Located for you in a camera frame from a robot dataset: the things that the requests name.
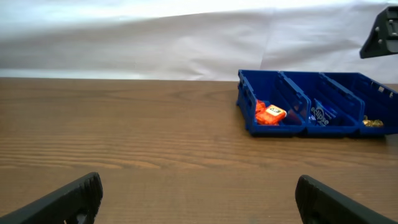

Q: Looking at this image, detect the blue candy pack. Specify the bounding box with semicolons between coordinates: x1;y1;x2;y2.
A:
313;98;339;121
309;105;331;127

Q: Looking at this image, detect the orange candy box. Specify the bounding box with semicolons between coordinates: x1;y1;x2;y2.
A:
255;105;287;126
255;99;267;114

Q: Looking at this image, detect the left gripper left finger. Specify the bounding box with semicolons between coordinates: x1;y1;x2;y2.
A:
0;172;104;224

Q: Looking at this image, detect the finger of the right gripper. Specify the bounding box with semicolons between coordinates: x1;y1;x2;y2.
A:
359;5;398;60

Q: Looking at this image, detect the blue tray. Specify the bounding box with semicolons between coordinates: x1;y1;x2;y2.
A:
235;69;398;138

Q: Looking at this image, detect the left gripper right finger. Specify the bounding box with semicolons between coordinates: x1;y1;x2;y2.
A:
294;174;398;224

